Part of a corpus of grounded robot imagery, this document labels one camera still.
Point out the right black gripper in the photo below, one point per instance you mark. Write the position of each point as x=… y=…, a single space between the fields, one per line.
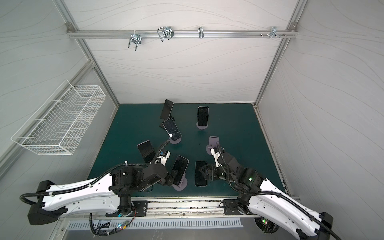
x=210 y=172

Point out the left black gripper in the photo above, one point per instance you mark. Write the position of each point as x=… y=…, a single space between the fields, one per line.
x=169 y=182

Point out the teal-edged phone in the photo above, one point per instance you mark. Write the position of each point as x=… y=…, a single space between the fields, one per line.
x=200 y=176

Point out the pink-edged phone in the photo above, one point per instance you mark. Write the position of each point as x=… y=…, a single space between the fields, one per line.
x=180 y=166

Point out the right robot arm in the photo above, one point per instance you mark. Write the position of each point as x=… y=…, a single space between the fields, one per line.
x=258 y=196

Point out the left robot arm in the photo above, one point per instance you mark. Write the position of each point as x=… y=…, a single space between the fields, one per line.
x=109 y=194

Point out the purple stand front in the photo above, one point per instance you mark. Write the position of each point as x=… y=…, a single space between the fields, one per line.
x=182 y=185

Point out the purple-edged phone on black stand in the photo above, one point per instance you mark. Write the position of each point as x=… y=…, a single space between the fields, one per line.
x=147 y=151

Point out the phone on back-centre purple stand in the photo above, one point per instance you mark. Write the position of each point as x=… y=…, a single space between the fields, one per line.
x=172 y=129

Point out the phone on back-right purple stand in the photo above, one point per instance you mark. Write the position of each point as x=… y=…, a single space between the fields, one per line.
x=203 y=116

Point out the black stand back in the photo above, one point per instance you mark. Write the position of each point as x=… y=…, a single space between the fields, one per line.
x=162 y=124

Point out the phone on black back stand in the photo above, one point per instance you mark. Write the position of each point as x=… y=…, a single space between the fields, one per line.
x=167 y=110

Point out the green table mat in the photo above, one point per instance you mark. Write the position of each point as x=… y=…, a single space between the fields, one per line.
x=236 y=126

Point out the metal clamp small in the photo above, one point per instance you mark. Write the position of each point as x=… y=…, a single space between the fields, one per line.
x=201 y=32

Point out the metal U-bolt clamp centre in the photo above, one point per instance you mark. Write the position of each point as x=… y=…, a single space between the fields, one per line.
x=165 y=33

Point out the metal u-bolt clamp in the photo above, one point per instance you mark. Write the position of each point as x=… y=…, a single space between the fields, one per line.
x=165 y=33
x=135 y=40

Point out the metal U-bolt clamp left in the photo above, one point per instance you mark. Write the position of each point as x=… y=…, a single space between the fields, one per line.
x=135 y=40

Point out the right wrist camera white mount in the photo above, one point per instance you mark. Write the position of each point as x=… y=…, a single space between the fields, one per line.
x=215 y=151

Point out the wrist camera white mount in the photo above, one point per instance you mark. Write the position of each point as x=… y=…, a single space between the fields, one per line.
x=215 y=151
x=163 y=157

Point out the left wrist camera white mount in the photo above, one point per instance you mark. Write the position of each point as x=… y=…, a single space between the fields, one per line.
x=163 y=157

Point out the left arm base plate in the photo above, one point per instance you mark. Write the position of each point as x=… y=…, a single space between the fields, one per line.
x=135 y=208

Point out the slotted cable duct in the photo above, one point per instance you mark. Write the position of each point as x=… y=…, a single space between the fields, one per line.
x=149 y=224

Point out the white wire basket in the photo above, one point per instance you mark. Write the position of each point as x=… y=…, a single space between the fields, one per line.
x=57 y=127

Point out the metal bracket right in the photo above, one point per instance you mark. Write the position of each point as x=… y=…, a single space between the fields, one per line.
x=273 y=34

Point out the aluminium cross rail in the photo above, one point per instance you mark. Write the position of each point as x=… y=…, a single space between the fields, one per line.
x=179 y=34

